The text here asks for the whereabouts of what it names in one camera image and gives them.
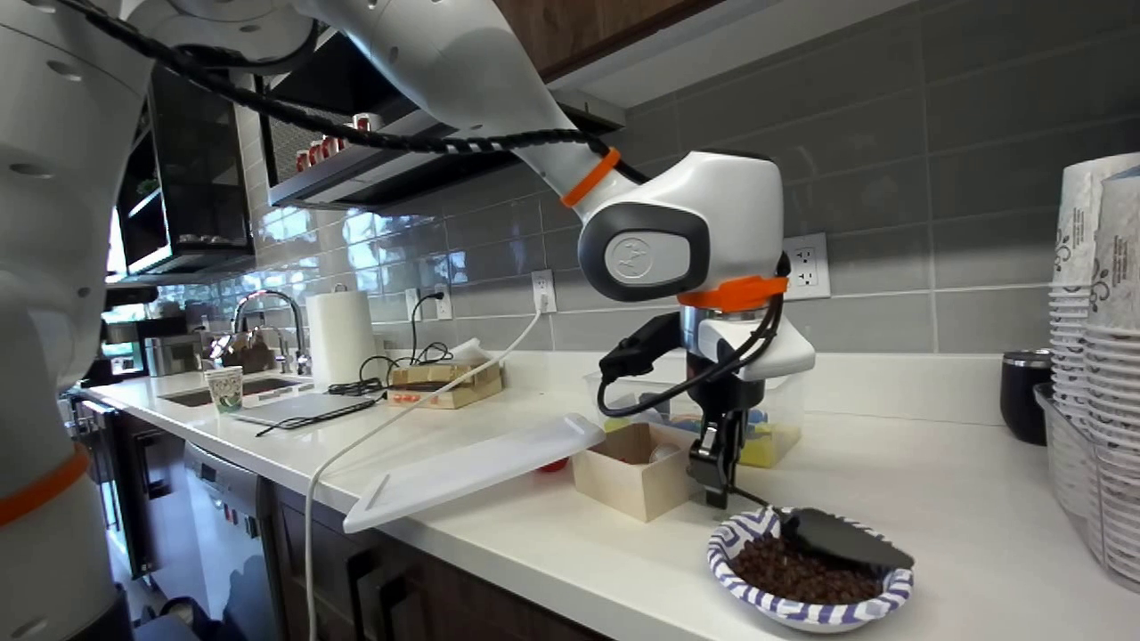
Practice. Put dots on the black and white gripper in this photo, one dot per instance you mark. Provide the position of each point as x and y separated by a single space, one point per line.
741 378

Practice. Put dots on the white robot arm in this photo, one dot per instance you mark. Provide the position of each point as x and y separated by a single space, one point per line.
73 78

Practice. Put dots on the blue patterned paper bowl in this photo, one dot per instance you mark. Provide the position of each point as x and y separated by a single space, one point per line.
769 575

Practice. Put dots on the clear plastic container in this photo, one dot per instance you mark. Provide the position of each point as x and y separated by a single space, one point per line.
768 430

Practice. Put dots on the small wooden box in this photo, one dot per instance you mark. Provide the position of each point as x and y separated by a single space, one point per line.
636 469

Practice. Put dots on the white plastic tray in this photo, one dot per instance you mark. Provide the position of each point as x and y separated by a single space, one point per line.
472 469

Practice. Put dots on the stack of wooden boxes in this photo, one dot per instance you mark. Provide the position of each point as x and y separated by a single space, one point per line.
453 383

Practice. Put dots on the black mug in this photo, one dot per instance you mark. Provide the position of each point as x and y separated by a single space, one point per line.
1018 374

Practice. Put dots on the paper towel roll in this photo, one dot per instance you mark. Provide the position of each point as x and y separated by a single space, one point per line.
340 337

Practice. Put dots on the sink faucet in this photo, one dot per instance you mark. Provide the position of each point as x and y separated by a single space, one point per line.
263 343

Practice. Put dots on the dark tablet on counter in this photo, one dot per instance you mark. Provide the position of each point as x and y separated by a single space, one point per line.
296 412

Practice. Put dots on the small paper cup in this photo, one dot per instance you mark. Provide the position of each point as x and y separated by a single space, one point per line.
224 389

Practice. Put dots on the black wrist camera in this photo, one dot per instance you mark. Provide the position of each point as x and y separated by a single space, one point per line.
640 351

